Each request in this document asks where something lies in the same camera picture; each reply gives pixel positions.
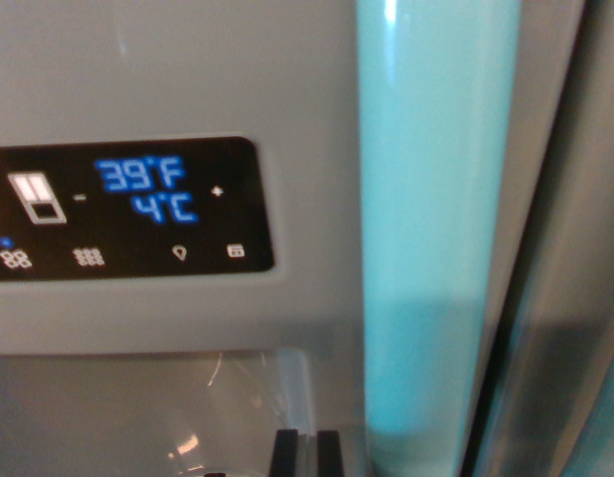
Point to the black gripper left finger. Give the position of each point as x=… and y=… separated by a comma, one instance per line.
x=285, y=454

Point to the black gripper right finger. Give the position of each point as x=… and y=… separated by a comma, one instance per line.
x=330, y=454

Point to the grey fridge door with clip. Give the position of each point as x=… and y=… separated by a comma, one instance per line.
x=585, y=248

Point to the black control panel sticker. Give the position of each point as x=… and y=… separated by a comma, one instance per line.
x=138, y=238

